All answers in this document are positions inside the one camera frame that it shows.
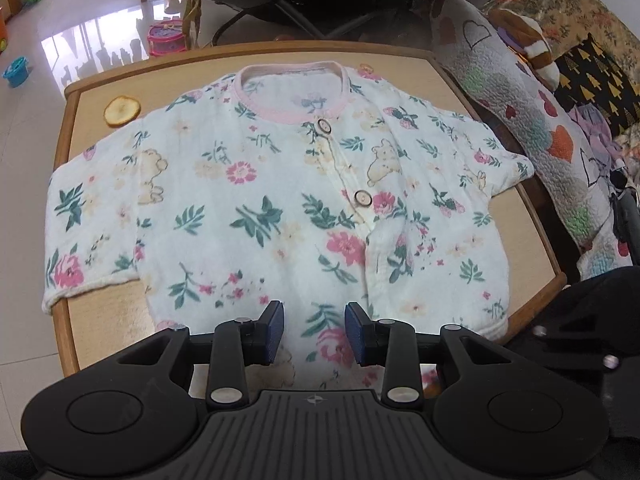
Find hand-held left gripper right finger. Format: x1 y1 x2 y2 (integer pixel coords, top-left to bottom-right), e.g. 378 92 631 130
345 301 518 406

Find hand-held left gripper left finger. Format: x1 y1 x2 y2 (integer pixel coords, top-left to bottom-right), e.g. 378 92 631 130
116 300 286 406

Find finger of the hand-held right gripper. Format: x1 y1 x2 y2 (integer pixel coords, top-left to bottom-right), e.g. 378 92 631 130
505 305 621 376

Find white floral baby garment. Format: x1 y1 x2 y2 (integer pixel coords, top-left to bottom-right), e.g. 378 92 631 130
42 60 536 391

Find wooden table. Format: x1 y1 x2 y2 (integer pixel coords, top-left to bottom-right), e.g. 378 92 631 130
50 40 568 391

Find printed heart quilt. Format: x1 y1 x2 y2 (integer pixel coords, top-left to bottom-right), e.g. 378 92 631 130
430 0 640 281

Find black pillow gold trees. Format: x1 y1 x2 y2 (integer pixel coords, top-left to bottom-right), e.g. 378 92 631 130
552 32 640 136

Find brown white striped plush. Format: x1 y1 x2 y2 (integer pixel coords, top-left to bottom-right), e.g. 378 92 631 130
487 7 561 91

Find yellow round sticker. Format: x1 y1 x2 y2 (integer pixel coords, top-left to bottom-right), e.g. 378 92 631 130
103 95 142 127

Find gold floral blanket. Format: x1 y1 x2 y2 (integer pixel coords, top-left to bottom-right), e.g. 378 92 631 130
480 0 640 61

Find pink toy drum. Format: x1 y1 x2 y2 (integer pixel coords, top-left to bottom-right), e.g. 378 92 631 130
146 19 187 57

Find blue toy bucket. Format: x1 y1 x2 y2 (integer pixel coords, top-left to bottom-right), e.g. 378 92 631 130
2 57 30 88

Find tan fabric strap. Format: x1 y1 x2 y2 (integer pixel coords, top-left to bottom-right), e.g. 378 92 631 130
181 0 203 51

